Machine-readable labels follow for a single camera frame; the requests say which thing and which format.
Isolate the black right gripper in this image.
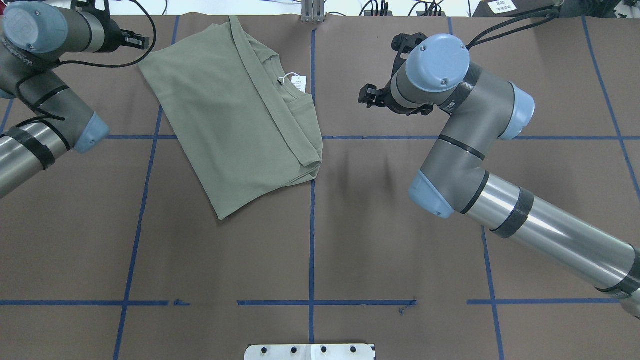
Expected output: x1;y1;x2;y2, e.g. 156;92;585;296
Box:
358;84;434;116

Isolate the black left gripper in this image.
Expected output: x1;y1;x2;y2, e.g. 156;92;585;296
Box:
102;18;151;53

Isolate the aluminium frame post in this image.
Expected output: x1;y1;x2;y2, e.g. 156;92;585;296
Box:
300;0;326;23

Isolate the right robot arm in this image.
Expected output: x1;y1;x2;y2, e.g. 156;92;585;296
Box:
358;33;639;318

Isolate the olive green long-sleeve shirt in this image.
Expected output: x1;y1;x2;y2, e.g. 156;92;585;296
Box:
139;16;323;220

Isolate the grey orange usb hub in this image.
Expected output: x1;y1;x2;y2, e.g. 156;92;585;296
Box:
358;0;393;17
407;0;446;18

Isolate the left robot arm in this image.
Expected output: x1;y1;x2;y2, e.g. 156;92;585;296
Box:
0;0;157;198

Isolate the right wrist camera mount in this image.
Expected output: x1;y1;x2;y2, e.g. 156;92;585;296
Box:
391;32;428;76

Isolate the white shirt price tag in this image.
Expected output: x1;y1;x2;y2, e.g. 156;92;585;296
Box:
277;72;307;93

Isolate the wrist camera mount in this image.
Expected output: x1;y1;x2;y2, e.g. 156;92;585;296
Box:
70;0;111;18
391;32;428;76

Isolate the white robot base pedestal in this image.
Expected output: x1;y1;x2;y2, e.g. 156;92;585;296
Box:
244;343;377;360

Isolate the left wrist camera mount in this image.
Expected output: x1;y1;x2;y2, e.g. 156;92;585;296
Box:
70;0;111;18

